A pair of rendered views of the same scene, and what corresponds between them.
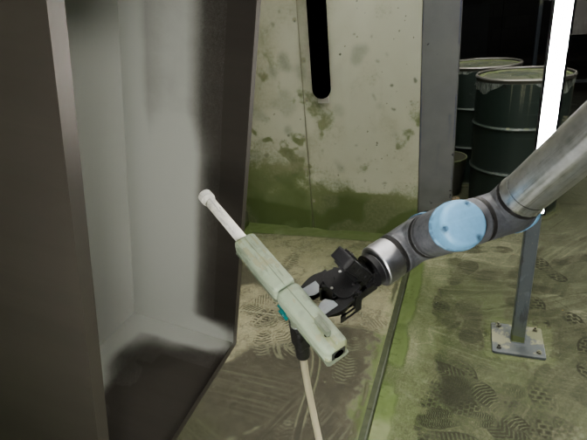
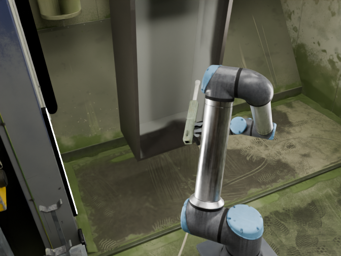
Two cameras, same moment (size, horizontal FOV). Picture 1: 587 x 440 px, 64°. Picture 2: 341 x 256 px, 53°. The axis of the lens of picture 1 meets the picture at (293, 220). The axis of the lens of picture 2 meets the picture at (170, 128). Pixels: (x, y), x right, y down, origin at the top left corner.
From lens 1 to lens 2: 143 cm
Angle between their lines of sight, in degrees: 42
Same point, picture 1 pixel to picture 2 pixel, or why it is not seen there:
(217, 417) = not seen: hidden behind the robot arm
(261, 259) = (191, 108)
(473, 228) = (239, 128)
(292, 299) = (188, 123)
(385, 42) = not seen: outside the picture
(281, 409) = (228, 174)
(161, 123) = (202, 50)
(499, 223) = (252, 131)
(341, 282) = not seen: hidden behind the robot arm
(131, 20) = (200, 13)
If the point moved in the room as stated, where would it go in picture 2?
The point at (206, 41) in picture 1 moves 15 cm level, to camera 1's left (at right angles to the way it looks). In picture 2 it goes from (215, 29) to (197, 25)
